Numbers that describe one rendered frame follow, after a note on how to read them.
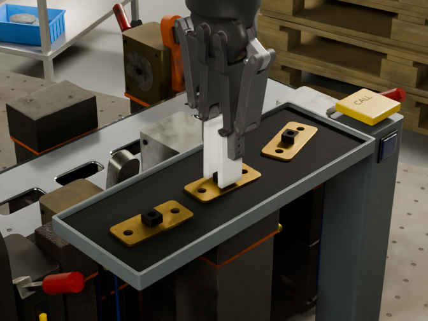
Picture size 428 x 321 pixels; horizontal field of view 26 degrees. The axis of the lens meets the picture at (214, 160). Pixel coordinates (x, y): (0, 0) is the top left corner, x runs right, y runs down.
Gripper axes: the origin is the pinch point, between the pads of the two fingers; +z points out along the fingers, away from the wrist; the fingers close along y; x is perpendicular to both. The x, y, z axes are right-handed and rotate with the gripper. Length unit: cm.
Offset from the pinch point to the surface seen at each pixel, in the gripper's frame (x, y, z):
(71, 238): 18.0, 2.5, 4.5
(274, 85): -43, 37, 20
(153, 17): -188, 269, 120
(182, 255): 11.6, -7.5, 4.1
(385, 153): -26.0, -1.5, 9.7
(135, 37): -29, 57, 14
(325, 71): -185, 155, 105
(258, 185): -2.7, -2.9, 4.1
